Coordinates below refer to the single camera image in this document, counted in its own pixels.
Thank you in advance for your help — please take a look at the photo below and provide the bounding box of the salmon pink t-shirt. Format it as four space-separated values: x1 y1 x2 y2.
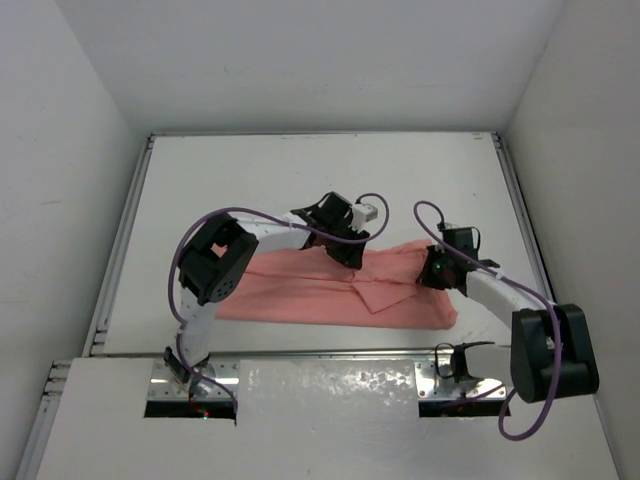
217 240 458 330

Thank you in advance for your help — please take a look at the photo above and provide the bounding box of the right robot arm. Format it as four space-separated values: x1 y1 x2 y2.
416 222 600 404

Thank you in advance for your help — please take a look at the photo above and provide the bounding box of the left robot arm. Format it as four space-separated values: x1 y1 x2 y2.
163 192 378 385

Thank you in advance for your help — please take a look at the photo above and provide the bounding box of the white front cover panel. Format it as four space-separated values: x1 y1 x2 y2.
38 358 617 479

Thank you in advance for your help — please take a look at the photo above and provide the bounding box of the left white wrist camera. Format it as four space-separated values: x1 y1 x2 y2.
350 203 378 232

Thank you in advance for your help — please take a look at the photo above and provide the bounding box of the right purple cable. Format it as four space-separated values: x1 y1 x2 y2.
413 200 566 441

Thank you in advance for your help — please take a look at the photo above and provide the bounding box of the purple cable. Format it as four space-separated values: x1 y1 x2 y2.
167 193 392 416
413 200 566 441

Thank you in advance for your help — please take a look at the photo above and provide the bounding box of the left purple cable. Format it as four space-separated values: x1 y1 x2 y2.
167 193 392 416

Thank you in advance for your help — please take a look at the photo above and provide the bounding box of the aluminium table frame rail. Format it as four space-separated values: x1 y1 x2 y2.
18 132 548 479

